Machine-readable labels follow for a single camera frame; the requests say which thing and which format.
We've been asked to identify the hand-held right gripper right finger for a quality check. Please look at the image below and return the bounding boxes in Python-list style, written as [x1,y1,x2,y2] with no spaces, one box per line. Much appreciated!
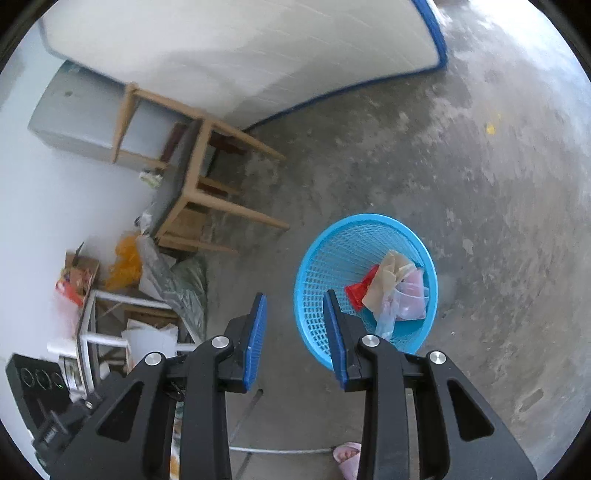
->
[322,289,539,480]

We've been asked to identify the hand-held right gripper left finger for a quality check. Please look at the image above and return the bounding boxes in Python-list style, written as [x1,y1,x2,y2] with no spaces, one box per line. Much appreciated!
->
[53,292,269,480]

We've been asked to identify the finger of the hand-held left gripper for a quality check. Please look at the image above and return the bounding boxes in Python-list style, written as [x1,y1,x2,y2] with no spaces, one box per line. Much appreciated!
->
[30,394,102,462]

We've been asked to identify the red wrapper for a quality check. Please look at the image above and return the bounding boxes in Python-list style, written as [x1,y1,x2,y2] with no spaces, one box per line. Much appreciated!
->
[345,264,382,315]

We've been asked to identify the beige wrapper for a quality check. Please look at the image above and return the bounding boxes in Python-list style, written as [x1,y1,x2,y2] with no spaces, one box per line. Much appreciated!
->
[361,250,416,312]

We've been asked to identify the clear plastic bag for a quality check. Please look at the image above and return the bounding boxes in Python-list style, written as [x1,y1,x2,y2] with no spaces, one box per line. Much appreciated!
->
[375,268,430,340]

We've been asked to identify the blue plastic wastebasket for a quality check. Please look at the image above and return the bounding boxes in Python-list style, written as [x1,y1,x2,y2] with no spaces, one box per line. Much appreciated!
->
[294,213,438,372]

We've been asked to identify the white long desk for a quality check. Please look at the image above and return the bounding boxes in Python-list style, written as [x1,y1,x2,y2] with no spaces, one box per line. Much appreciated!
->
[76,288,199,402]

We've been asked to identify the grey plastic bag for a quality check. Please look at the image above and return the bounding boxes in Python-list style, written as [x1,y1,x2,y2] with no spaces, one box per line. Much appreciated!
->
[136,235,208,342]

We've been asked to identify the white sacks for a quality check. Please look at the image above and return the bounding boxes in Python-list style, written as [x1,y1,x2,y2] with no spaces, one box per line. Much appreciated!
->
[121,318,181,365]

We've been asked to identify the cardboard box with red print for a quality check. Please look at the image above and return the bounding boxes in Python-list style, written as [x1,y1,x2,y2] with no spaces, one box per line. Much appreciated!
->
[55,242,101,308]

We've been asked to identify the pink slipper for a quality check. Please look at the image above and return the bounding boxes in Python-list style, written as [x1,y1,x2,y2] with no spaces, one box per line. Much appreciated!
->
[332,442,363,480]

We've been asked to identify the orange plastic bag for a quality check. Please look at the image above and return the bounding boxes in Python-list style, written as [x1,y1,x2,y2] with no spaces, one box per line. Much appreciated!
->
[106,233,144,291]

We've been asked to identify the white plastic bag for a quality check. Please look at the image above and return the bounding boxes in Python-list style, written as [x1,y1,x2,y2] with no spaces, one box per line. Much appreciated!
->
[134,203,160,236]

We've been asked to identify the wooden chair with dark seat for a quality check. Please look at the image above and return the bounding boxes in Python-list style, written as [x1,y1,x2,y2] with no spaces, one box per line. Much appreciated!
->
[112,82,291,254]

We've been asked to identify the grey refrigerator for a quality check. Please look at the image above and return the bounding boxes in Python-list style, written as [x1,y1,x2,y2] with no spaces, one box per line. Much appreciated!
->
[28,60,178,171]

